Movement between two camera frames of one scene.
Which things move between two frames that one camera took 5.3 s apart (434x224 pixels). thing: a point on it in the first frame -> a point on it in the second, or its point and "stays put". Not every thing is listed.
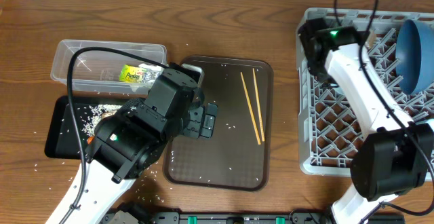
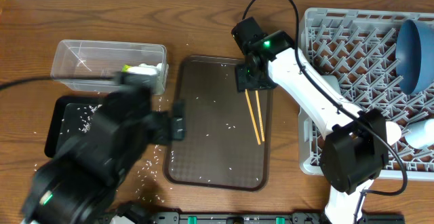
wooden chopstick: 258,106 stays put
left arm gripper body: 199,119 -> 169,131
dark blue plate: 414,55 stays put
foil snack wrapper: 144,73 stays put
